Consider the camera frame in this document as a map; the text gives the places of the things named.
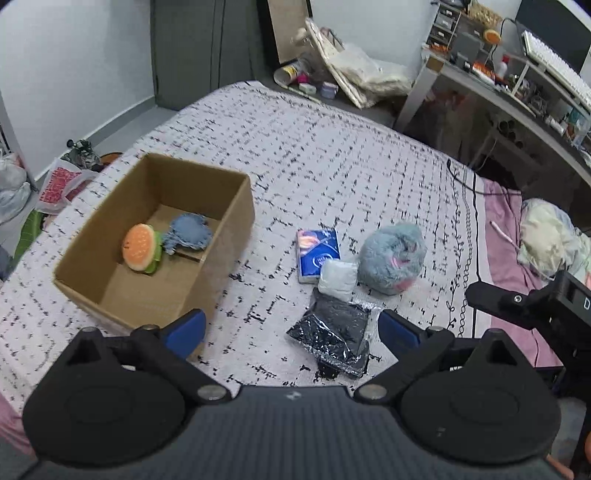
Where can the brown framed board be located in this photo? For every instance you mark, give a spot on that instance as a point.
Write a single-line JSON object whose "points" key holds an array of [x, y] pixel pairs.
{"points": [[286, 30]]}

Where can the black monitor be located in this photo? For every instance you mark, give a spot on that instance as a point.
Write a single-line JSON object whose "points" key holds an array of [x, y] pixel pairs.
{"points": [[556, 25]]}

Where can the white tote bags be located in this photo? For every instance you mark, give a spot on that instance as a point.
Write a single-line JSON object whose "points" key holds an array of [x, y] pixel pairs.
{"points": [[364, 69]]}

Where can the white keyboard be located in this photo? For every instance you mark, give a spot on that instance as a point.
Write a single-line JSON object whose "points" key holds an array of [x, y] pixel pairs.
{"points": [[556, 67]]}

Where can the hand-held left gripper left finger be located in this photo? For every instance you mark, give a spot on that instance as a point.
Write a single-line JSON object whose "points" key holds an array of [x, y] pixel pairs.
{"points": [[187, 331]]}

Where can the blue tissue pack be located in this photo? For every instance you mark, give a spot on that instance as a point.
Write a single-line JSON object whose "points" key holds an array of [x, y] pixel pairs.
{"points": [[317, 251]]}

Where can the grey-blue fluffy plush toy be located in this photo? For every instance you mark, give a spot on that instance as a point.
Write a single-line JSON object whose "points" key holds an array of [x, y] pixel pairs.
{"points": [[392, 258]]}

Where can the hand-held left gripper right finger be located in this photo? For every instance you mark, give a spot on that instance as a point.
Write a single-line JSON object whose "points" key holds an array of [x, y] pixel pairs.
{"points": [[398, 331]]}

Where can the crumpled pale green cloth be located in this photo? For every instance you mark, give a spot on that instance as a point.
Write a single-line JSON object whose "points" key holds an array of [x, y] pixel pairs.
{"points": [[549, 240]]}

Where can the small drawer organizer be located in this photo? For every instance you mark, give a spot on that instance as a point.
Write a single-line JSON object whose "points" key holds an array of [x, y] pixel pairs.
{"points": [[445, 23]]}

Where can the small purple container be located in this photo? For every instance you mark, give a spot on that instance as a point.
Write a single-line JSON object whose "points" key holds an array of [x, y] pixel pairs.
{"points": [[328, 90]]}

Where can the black cloth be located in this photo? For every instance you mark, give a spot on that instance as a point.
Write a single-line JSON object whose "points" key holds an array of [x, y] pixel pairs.
{"points": [[334, 334]]}

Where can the white desk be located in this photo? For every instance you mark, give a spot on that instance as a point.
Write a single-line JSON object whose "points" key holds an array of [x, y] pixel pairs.
{"points": [[508, 92]]}

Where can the burger plush toy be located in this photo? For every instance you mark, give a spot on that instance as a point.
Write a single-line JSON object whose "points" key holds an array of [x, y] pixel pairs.
{"points": [[141, 248]]}

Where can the brown cardboard box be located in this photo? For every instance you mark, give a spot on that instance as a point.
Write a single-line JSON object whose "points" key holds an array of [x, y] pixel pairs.
{"points": [[152, 244]]}

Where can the wicker basket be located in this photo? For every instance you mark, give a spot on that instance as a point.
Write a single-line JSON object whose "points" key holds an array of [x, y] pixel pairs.
{"points": [[485, 12]]}

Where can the red-print plastic bag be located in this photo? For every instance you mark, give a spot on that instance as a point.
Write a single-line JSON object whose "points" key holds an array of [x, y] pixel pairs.
{"points": [[57, 184]]}

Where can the white bottle red cap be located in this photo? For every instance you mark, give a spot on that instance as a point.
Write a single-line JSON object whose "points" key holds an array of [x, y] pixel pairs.
{"points": [[504, 64]]}

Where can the small blue plush toy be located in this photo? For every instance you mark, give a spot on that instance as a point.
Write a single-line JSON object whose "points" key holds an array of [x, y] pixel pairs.
{"points": [[189, 233]]}

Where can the pink bedsheet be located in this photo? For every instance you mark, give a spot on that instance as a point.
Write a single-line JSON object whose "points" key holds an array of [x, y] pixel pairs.
{"points": [[503, 263]]}

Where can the white black-patterned blanket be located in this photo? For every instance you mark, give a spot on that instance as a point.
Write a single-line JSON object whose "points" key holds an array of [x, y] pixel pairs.
{"points": [[323, 161]]}

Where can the dark grey wardrobe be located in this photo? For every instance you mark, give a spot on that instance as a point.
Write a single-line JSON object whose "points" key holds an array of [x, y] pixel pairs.
{"points": [[207, 46]]}

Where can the white plastic bag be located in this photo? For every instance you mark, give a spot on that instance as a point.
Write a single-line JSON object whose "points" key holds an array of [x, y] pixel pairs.
{"points": [[11, 187]]}

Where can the white soft packet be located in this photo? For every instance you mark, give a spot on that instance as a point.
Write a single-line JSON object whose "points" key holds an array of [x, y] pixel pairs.
{"points": [[339, 279]]}

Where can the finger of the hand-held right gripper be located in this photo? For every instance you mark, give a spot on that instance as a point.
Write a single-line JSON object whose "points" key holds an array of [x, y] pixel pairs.
{"points": [[494, 299]]}

